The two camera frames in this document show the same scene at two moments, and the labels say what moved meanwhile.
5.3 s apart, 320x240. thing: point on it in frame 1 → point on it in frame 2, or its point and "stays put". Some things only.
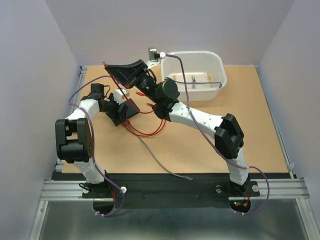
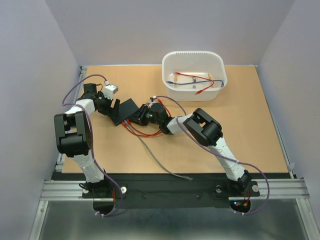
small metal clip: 193,85 stays put
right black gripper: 128,74 → 140,119
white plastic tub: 205,74 stays put
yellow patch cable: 174,78 stays put
